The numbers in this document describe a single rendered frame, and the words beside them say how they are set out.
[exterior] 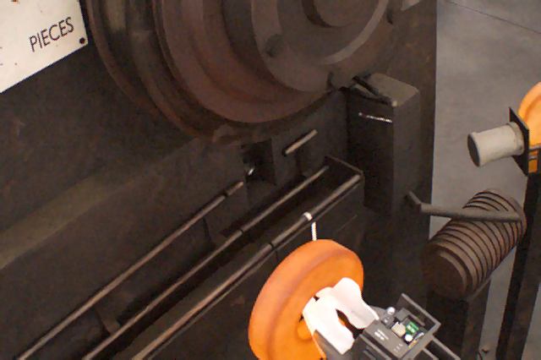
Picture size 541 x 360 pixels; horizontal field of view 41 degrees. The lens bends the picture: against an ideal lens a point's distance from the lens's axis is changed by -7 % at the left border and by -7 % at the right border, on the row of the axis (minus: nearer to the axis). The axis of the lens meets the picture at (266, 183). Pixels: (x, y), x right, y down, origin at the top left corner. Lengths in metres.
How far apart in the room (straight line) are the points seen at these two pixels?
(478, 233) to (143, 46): 0.78
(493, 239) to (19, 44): 0.90
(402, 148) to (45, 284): 0.61
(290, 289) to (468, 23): 2.51
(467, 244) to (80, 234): 0.69
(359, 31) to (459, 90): 1.82
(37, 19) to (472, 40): 2.38
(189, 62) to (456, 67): 2.13
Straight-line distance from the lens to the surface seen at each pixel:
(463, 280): 1.35
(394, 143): 1.23
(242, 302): 1.09
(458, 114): 2.61
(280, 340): 0.81
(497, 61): 2.94
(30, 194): 0.97
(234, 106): 0.89
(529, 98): 1.33
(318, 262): 0.80
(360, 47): 0.92
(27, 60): 0.88
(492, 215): 1.36
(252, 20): 0.77
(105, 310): 1.05
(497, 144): 1.32
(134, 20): 0.78
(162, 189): 1.03
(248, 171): 1.17
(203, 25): 0.79
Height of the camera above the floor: 1.46
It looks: 39 degrees down
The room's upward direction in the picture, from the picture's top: 7 degrees counter-clockwise
